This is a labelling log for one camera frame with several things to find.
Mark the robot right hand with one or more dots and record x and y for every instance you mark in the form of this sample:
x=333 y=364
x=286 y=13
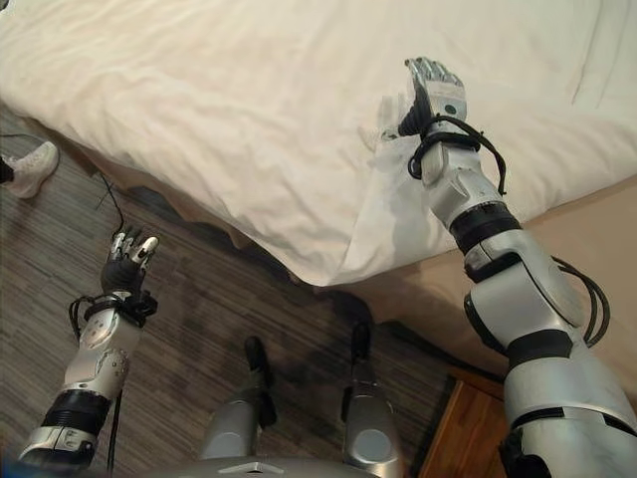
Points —
x=445 y=97

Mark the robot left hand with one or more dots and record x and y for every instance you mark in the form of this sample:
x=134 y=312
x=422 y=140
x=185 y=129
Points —
x=122 y=276

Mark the white duvet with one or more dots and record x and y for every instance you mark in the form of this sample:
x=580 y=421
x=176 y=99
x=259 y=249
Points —
x=224 y=124

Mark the robot right arm silver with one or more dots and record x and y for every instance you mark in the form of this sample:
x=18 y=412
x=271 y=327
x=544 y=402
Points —
x=527 y=309

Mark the robot left arm silver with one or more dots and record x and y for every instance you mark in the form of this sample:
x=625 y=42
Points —
x=99 y=343

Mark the tan bed base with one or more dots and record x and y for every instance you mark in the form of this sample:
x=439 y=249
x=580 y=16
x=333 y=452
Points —
x=423 y=299

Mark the person's white shoe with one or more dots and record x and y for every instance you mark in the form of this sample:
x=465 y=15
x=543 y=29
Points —
x=31 y=169

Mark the robot left leg silver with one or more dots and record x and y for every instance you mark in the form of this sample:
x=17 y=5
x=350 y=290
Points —
x=229 y=428

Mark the robot leg silver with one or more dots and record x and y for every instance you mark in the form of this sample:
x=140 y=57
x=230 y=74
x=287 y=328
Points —
x=370 y=438
x=229 y=428

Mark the robot torso silver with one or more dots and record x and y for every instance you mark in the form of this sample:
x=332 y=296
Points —
x=259 y=470

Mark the robot right leg silver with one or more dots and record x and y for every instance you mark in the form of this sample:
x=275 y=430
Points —
x=370 y=438

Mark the brown wooden nightstand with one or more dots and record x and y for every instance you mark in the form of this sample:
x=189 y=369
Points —
x=468 y=438

